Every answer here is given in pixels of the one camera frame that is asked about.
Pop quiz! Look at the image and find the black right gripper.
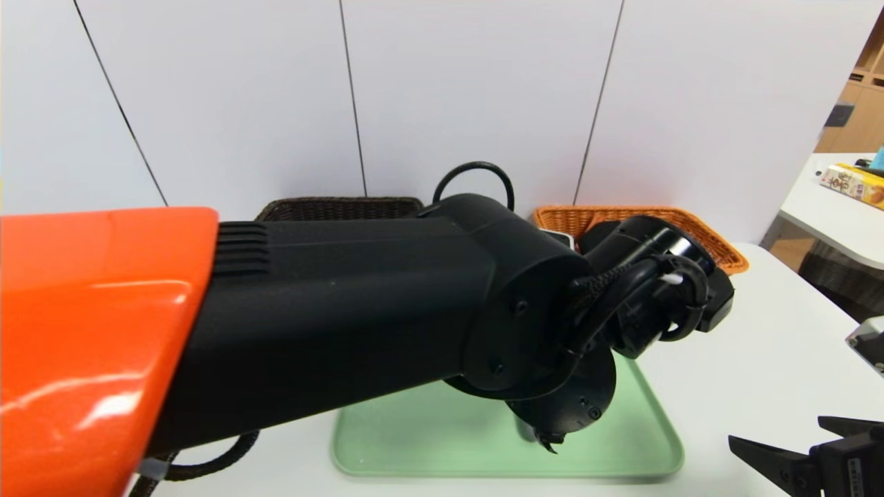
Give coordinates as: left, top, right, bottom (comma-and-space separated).
727, 415, 884, 497

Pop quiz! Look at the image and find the light green plastic tray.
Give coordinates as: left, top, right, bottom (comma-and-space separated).
331, 355, 684, 478

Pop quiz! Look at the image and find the dark brown wicker basket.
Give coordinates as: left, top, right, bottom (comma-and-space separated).
256, 197, 424, 223

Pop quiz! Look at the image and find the yellow snack box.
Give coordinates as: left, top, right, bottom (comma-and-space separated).
819, 164, 884, 211

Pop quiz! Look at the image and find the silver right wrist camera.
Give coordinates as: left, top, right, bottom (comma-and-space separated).
846, 316, 884, 377

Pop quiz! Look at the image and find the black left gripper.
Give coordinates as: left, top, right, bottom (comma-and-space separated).
695, 266, 735, 333

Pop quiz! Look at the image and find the white side table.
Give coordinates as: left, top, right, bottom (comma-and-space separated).
779, 153, 884, 270

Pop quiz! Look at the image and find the wooden shelf unit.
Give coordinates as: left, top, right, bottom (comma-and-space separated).
815, 14, 884, 156

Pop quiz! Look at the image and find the orange wicker basket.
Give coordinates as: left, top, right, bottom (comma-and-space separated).
533, 205, 750, 275

